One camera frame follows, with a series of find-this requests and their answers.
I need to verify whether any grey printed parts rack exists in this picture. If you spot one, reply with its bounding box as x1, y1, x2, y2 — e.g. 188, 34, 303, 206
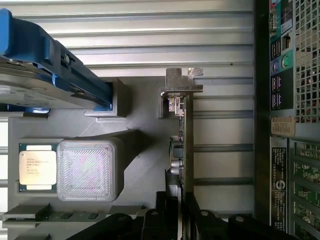
0, 76, 174, 227

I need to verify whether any black printed case label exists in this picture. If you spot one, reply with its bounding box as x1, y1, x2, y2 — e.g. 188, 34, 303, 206
271, 146, 289, 226

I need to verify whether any green ram stick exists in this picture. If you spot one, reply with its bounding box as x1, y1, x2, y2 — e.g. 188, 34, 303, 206
34, 210, 106, 222

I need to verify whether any tan service tag label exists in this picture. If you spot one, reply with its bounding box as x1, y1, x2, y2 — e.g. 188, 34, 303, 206
270, 116, 296, 136

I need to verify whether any silver cpu chip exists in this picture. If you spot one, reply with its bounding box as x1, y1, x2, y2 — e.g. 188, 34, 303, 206
18, 142, 59, 192

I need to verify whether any black pc case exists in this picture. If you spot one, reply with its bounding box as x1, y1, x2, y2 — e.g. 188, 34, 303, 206
253, 0, 320, 240

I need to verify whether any hard disk in blue carrier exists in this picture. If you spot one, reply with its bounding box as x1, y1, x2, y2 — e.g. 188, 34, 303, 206
0, 8, 114, 114

